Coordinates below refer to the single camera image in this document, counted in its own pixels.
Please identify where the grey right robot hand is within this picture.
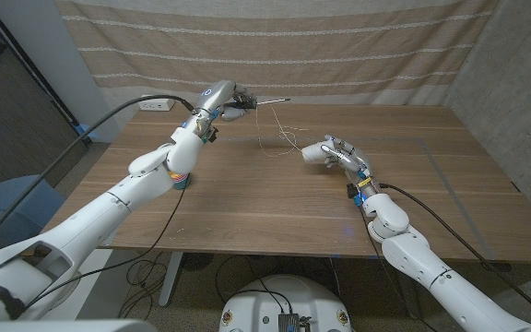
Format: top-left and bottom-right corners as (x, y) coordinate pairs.
(319, 134), (373, 186)

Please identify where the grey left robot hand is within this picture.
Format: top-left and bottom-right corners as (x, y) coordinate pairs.
(195, 79), (258, 123)

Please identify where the white string spool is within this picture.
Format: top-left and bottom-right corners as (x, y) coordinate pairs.
(301, 141), (336, 165)

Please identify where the black handled screwdriver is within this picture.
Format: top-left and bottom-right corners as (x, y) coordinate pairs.
(223, 97), (292, 110)

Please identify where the white string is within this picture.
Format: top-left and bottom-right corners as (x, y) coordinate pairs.
(254, 103), (311, 159)

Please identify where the white power strip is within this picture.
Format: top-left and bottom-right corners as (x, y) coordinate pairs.
(136, 94), (176, 113)

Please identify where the beige striped backdrop cloth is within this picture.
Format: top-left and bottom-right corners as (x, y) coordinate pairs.
(54, 0), (500, 106)

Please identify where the black round floor object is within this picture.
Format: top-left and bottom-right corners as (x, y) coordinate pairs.
(182, 252), (215, 272)

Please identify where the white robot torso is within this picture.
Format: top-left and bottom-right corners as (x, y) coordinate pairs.
(218, 274), (353, 332)

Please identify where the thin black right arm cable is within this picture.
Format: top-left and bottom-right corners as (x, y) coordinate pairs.
(360, 205), (426, 332)

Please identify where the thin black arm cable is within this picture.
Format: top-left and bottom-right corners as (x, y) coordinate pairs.
(360, 205), (426, 332)
(23, 186), (187, 310)

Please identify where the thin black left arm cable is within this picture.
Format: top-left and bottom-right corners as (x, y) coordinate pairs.
(23, 186), (187, 310)

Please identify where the black door frame strip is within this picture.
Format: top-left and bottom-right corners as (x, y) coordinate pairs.
(0, 0), (81, 126)

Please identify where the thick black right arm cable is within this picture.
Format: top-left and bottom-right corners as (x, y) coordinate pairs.
(378, 183), (531, 320)

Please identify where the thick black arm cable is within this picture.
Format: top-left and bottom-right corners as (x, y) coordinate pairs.
(378, 183), (531, 320)
(0, 94), (197, 259)

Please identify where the black torso cable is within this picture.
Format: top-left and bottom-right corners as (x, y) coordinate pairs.
(214, 253), (294, 317)

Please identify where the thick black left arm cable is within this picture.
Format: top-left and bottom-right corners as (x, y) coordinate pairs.
(0, 94), (197, 259)

